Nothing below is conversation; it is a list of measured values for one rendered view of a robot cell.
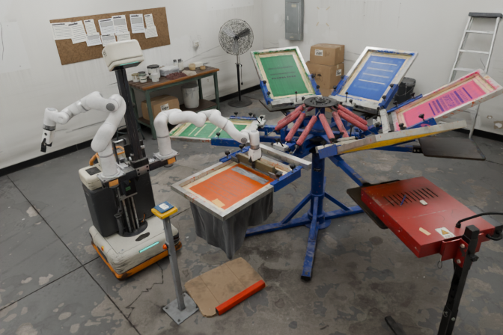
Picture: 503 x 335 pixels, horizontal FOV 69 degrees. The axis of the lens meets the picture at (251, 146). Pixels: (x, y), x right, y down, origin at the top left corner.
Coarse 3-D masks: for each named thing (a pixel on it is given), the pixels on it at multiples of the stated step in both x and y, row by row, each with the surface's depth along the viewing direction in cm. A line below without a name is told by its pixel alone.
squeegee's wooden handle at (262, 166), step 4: (240, 156) 294; (244, 156) 291; (248, 156) 290; (240, 160) 296; (244, 160) 292; (248, 160) 289; (256, 160) 283; (248, 164) 291; (256, 164) 283; (260, 164) 279; (264, 164) 277; (268, 164) 277; (260, 168) 281; (264, 168) 278; (268, 168) 275; (272, 168) 272; (268, 172) 276; (272, 172) 273
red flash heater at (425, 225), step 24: (384, 192) 227; (408, 192) 226; (432, 192) 225; (384, 216) 211; (408, 216) 204; (432, 216) 203; (456, 216) 202; (408, 240) 193; (432, 240) 186; (456, 240) 183; (480, 240) 188
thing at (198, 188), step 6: (228, 168) 295; (246, 168) 294; (216, 174) 287; (222, 174) 287; (234, 174) 286; (240, 174) 286; (204, 180) 280; (210, 180) 279; (192, 186) 273; (198, 186) 272; (198, 192) 265; (204, 192) 264; (210, 192) 264
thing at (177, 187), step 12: (264, 156) 304; (216, 168) 293; (288, 168) 284; (180, 180) 274; (192, 180) 278; (180, 192) 261; (264, 192) 256; (204, 204) 244; (240, 204) 242; (216, 216) 236; (228, 216) 235
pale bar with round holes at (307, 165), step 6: (246, 144) 321; (264, 150) 307; (270, 150) 302; (276, 150) 301; (276, 156) 299; (282, 156) 294; (288, 156) 291; (294, 156) 290; (288, 162) 291; (294, 162) 289; (300, 162) 282; (306, 162) 280; (306, 168) 279
